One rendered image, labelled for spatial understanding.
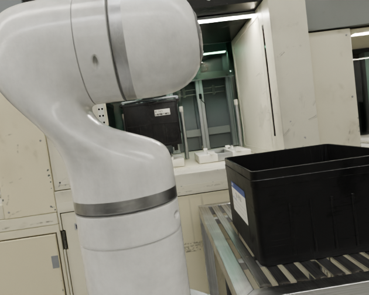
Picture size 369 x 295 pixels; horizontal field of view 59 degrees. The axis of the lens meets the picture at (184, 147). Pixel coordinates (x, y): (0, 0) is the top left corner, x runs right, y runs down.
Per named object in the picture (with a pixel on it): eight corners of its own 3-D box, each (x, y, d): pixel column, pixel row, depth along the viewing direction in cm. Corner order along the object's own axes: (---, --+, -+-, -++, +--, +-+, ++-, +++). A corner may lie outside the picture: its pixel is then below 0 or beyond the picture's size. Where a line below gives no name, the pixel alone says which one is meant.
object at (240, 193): (231, 222, 85) (223, 157, 84) (334, 207, 86) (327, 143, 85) (261, 268, 57) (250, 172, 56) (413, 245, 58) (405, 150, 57)
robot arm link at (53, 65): (178, 206, 33) (146, -35, 31) (-7, 233, 32) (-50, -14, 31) (176, 185, 45) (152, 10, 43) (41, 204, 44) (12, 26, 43)
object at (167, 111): (125, 161, 127) (114, 80, 125) (131, 157, 147) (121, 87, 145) (187, 153, 128) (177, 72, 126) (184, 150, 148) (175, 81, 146)
